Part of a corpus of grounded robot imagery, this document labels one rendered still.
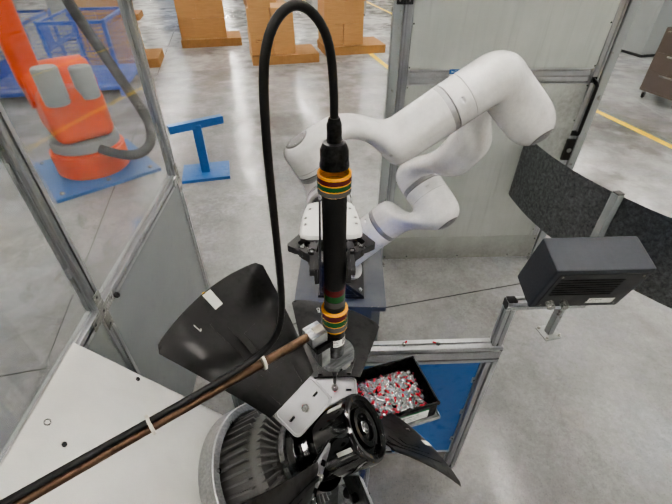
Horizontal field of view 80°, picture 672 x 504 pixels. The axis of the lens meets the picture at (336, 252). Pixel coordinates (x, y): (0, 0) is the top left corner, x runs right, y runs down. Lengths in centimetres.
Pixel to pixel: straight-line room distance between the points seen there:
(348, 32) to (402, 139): 801
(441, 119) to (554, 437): 186
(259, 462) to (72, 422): 30
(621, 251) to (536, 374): 138
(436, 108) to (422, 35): 157
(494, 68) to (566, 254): 57
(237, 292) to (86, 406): 29
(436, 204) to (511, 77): 47
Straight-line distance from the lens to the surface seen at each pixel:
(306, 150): 73
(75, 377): 79
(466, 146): 105
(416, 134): 76
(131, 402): 82
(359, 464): 74
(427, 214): 119
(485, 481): 214
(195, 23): 971
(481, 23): 241
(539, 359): 262
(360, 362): 89
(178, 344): 69
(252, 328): 71
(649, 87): 748
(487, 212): 291
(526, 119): 92
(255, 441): 81
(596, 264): 122
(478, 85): 80
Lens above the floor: 190
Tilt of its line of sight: 39 degrees down
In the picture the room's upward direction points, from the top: straight up
